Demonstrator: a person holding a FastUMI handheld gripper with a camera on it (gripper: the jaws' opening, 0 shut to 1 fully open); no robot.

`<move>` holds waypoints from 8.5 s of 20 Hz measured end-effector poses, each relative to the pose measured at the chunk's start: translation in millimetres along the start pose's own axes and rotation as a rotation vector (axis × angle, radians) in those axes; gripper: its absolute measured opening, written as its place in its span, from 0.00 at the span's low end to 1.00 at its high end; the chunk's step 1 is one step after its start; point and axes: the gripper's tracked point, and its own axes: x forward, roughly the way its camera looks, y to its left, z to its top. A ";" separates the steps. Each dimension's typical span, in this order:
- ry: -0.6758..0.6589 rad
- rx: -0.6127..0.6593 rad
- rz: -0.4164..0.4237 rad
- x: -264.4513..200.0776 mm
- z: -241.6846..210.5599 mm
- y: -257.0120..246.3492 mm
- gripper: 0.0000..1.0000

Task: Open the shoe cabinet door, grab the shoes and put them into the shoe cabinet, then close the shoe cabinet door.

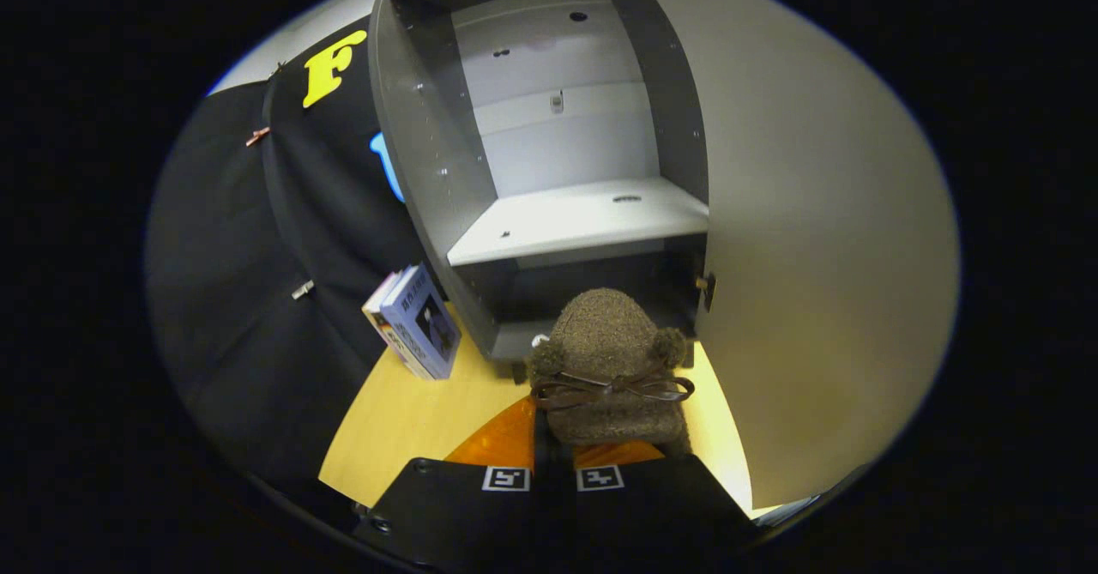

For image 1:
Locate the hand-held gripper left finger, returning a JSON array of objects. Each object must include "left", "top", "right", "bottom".
[{"left": 353, "top": 396, "right": 554, "bottom": 574}]

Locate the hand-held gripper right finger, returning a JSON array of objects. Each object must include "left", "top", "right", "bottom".
[{"left": 553, "top": 441, "right": 760, "bottom": 574}]

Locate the brown fuzzy shoe with bow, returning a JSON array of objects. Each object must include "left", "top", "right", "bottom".
[{"left": 525, "top": 287, "right": 696, "bottom": 463}]

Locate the beige shoe cabinet door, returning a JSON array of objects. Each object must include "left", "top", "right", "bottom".
[{"left": 626, "top": 0, "right": 962, "bottom": 511}]

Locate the grey shoe cabinet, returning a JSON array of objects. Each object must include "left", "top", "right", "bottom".
[{"left": 367, "top": 0, "right": 713, "bottom": 386}]

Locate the white cabinet shelf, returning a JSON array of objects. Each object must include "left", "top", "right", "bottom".
[{"left": 446, "top": 178, "right": 711, "bottom": 268}]

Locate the blue paperback book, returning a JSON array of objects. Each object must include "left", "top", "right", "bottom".
[{"left": 380, "top": 263, "right": 462, "bottom": 381}]

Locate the white paperback book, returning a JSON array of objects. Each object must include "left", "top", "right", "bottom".
[{"left": 361, "top": 270, "right": 430, "bottom": 378}]

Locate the black backdrop cloth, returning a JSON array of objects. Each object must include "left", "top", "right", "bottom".
[{"left": 144, "top": 16, "right": 447, "bottom": 506}]

